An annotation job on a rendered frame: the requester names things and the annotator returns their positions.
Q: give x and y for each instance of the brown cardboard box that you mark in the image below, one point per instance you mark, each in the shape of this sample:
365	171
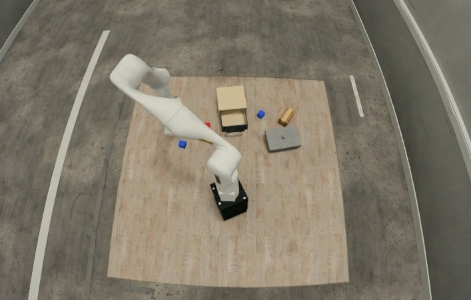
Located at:
286	116

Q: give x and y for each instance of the blue block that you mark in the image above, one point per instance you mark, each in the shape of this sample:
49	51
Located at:
260	114
182	144

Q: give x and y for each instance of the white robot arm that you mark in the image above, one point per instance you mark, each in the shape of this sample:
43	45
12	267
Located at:
178	119

